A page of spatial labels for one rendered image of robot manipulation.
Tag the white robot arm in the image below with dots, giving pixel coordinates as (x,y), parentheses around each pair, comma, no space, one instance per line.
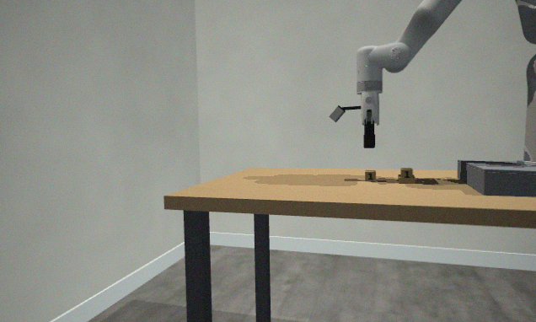
(426,20)

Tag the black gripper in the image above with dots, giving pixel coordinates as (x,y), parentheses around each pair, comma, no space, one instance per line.
(370,112)

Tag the tan cube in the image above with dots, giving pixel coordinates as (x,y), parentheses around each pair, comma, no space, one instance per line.
(406,173)
(370,175)

